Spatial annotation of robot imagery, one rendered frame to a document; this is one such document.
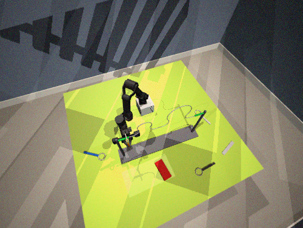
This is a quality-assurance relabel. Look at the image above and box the red rectangular block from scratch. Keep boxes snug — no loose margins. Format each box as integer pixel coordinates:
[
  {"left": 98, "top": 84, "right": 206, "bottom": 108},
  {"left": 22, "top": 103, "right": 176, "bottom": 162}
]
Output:
[{"left": 155, "top": 159, "right": 171, "bottom": 181}]

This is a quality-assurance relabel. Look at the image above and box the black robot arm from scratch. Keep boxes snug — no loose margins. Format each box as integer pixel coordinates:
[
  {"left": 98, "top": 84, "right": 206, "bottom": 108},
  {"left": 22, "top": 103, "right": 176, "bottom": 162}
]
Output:
[{"left": 115, "top": 79, "right": 149, "bottom": 136}]

